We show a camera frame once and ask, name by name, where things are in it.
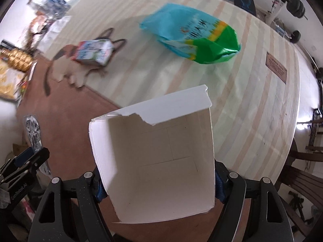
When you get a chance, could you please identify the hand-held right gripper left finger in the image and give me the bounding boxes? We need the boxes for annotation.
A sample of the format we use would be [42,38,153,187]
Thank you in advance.
[28,168,114,242]

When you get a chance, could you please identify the yellow snack bag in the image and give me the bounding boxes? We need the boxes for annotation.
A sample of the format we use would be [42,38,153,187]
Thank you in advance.
[0,60,24,100]

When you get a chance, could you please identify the white plastic bag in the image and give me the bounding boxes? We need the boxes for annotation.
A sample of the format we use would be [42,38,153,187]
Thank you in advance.
[38,15,72,53]

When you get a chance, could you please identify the silver blister pack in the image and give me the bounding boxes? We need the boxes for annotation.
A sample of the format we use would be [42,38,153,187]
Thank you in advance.
[24,115,52,175]

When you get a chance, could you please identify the barbell with black plates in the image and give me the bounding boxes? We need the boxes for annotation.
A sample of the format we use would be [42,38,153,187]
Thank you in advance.
[261,0,308,21]

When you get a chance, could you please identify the black tripod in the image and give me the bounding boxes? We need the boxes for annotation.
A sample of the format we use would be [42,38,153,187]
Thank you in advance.
[305,108,323,154]

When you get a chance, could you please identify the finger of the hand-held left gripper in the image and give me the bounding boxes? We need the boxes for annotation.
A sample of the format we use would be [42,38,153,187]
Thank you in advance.
[2,148,50,183]
[0,147,34,173]

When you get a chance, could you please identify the orange snack packet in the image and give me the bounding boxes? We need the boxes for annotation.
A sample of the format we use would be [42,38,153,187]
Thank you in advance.
[29,15,52,34]

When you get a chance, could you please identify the small barbell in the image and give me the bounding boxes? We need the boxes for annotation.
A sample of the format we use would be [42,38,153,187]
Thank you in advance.
[288,30,323,68]

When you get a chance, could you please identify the white weight bench rack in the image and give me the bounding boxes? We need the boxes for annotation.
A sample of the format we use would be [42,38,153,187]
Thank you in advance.
[267,0,293,23]

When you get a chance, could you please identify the dark wooden chair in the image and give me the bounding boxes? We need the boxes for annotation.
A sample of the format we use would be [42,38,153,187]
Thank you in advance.
[275,136,323,235]

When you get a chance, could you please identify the black bench pad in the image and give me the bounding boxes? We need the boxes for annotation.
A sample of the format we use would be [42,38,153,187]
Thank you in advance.
[233,0,256,16]

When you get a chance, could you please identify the small milk carton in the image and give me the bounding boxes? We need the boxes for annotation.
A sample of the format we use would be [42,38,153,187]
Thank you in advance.
[71,38,114,67]

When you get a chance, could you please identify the blue green snack bag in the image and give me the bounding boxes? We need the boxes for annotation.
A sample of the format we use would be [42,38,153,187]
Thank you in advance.
[139,3,242,65]

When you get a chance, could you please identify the green white cardboard box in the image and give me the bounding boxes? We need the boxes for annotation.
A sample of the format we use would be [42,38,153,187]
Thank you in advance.
[88,84,216,224]

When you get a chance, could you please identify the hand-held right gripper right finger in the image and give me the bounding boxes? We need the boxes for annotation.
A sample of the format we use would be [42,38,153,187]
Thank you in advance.
[214,160,294,242]

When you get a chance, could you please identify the gold bottle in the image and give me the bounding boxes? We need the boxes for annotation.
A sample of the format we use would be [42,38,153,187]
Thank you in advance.
[0,49,34,72]

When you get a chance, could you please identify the striped brown cat-print tablecloth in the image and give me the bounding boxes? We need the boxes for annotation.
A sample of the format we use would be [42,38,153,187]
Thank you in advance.
[15,0,301,242]

